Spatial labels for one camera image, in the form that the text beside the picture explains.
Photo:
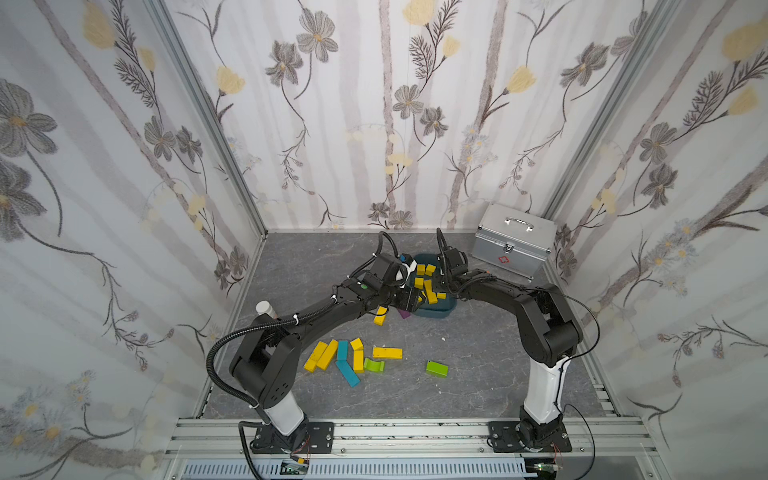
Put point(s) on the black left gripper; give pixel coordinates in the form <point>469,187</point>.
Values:
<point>405,294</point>

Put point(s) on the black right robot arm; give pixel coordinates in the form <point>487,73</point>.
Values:
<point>548,330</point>

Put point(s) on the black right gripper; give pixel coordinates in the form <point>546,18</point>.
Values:
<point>444,282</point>

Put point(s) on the green arch block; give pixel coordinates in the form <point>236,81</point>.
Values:
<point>374,366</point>

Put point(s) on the aluminium rail frame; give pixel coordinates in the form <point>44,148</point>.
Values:
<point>603,448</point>

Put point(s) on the silver metal case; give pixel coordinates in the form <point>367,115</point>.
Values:
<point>514,240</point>

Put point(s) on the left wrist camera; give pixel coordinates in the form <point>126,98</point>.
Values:
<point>409,261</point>

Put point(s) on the upright teal block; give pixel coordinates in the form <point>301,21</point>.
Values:
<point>343,351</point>

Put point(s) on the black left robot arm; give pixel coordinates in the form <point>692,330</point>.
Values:
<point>258,364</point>

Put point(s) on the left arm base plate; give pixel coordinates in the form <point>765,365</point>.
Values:
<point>310,438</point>

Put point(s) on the white cap orange bottle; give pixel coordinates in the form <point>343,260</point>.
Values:
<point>264,307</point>

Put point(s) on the teal plastic bin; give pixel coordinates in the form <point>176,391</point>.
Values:
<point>442,308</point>

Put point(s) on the yellow upright block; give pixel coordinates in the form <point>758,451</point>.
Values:
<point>358,361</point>

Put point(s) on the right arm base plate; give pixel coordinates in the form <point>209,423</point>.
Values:
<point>510,437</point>

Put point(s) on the long teal block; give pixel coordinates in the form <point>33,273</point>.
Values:
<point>348,373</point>

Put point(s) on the green flat block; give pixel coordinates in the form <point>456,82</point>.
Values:
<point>437,369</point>

